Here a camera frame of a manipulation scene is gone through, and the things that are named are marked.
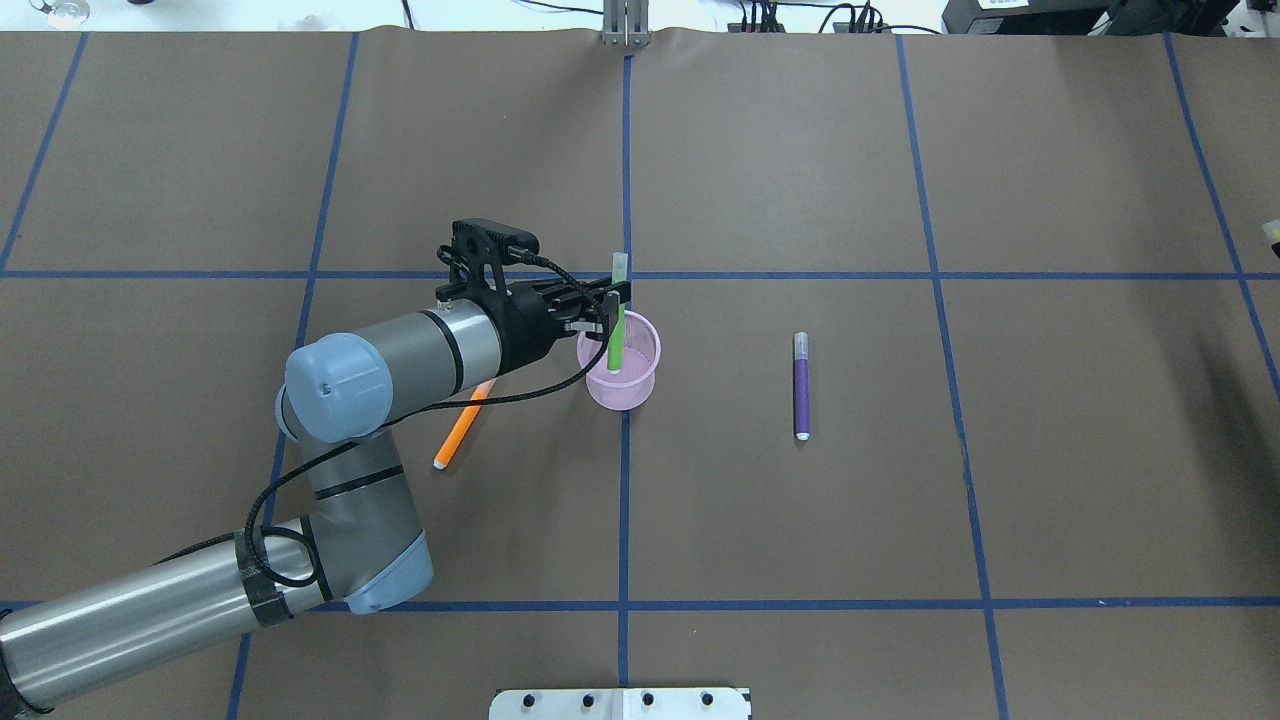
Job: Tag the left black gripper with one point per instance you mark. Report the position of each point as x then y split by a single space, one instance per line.
523 328

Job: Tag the green highlighter pen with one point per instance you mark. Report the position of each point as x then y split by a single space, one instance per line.
616 343

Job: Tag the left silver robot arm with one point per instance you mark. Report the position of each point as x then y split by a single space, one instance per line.
341 527

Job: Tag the pink mesh pen holder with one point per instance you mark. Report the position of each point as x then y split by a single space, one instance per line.
633 384

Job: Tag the purple highlighter pen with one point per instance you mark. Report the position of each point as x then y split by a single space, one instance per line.
801 388

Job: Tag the orange highlighter pen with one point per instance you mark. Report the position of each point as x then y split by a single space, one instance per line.
452 443

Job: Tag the small electronics board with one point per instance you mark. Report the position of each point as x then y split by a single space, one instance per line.
762 18

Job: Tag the black box with label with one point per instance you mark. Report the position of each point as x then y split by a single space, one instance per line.
1051 18

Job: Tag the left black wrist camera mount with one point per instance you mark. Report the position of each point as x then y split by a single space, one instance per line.
475 259

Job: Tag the aluminium frame post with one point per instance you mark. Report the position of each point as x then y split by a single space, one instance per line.
626 23

